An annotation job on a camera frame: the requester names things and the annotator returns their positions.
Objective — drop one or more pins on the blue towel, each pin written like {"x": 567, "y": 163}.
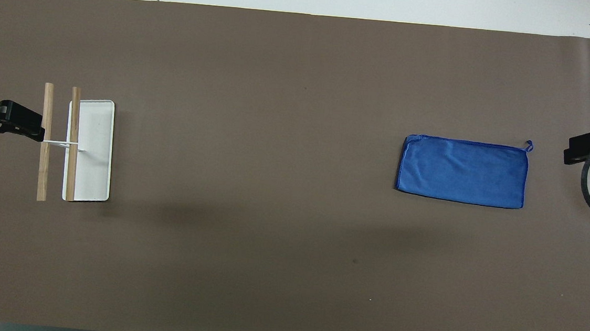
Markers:
{"x": 463, "y": 171}

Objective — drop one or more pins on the white rack with wooden bars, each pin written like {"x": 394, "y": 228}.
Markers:
{"x": 93, "y": 149}

